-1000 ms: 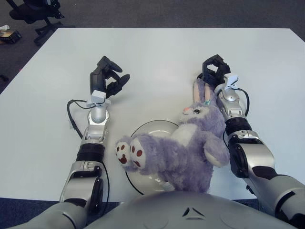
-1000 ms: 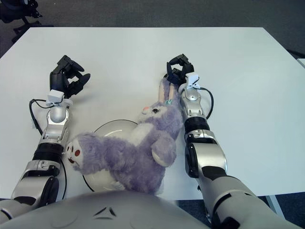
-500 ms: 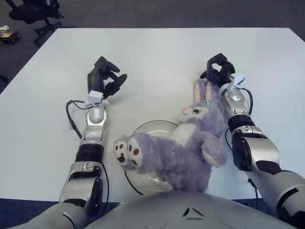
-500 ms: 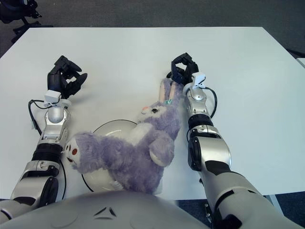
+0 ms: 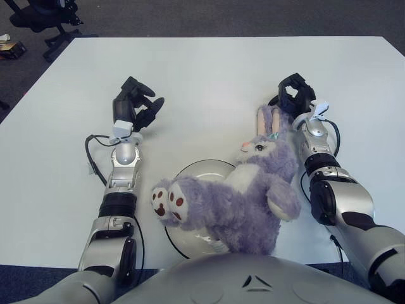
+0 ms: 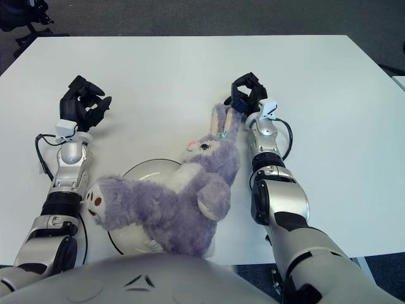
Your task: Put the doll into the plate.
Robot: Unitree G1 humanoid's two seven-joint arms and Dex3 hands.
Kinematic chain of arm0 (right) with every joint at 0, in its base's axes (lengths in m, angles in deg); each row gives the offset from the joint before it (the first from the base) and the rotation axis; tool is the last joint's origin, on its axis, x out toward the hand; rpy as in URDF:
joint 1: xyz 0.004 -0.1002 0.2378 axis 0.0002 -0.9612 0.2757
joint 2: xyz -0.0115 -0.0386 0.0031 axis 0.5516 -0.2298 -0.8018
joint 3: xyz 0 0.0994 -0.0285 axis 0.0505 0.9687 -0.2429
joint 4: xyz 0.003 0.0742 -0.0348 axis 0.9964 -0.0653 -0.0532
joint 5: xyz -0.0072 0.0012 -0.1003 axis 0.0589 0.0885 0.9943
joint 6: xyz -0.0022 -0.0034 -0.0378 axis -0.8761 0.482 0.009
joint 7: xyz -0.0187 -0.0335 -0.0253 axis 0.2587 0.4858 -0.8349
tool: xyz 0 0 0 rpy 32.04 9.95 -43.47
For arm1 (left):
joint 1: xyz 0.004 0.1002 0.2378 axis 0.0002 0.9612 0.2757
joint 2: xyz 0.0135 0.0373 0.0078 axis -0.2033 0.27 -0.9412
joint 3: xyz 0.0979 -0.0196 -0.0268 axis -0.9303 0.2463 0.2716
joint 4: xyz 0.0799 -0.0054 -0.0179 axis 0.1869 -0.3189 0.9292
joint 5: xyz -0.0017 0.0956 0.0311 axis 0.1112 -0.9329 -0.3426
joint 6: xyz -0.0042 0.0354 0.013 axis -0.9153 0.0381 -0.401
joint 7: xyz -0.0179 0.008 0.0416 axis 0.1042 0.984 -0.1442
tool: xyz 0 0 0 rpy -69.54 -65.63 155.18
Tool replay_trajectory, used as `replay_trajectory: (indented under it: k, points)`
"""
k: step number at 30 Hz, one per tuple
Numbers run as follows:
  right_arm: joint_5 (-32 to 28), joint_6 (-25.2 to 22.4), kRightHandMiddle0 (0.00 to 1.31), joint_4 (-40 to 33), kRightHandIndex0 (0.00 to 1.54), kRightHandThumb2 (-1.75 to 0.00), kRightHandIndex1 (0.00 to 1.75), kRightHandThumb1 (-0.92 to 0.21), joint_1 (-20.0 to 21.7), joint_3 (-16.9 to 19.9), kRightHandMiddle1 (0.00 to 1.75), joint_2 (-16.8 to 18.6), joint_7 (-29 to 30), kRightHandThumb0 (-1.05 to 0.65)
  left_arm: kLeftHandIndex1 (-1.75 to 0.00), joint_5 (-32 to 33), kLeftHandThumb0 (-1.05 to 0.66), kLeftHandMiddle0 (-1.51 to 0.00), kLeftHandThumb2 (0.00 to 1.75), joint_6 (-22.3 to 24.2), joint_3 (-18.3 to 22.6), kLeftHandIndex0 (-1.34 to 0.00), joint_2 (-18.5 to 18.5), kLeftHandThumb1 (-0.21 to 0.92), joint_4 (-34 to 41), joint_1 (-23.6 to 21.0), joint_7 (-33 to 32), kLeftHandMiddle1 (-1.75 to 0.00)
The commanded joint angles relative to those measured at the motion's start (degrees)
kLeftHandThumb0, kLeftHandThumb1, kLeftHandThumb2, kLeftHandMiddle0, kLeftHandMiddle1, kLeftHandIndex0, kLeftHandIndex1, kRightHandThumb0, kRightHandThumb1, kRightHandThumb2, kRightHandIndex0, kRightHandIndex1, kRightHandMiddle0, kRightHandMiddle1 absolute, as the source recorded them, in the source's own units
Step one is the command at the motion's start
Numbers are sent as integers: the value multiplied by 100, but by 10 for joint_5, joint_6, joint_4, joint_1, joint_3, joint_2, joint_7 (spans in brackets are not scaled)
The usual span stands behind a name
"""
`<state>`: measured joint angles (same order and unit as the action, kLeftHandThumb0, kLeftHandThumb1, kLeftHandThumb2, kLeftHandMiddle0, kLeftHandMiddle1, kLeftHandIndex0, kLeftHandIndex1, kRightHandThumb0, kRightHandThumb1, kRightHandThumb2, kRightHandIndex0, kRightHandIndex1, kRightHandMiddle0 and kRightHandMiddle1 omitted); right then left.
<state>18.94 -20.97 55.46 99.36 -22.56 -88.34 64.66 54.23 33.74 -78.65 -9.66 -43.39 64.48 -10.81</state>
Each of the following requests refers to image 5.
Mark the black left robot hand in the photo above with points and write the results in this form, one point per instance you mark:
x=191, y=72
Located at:
x=121, y=109

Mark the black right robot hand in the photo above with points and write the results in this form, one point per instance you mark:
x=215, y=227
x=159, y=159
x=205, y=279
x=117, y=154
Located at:
x=300, y=101

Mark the purple plush rabbit doll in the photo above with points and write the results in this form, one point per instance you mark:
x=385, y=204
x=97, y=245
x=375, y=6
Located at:
x=240, y=202

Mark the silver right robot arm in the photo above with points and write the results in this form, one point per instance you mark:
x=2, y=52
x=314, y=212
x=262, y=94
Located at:
x=341, y=196

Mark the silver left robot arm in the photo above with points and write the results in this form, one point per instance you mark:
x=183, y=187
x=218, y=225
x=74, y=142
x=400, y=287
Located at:
x=110, y=209

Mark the white plate with black rim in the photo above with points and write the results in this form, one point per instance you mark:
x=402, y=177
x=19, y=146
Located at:
x=205, y=168

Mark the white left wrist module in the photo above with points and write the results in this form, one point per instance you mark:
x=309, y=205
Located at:
x=122, y=128

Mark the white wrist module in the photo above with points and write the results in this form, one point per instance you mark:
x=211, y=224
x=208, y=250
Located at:
x=122, y=128
x=319, y=107

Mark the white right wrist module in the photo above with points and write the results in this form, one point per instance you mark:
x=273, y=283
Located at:
x=319, y=107

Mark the black office chair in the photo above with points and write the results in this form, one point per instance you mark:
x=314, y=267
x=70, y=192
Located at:
x=38, y=19

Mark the brown cardboard box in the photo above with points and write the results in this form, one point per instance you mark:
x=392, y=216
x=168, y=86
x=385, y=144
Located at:
x=12, y=49

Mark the white crumpled paper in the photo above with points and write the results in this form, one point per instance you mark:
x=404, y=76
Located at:
x=3, y=38

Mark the grey robot torso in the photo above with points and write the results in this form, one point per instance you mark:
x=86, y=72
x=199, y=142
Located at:
x=221, y=278

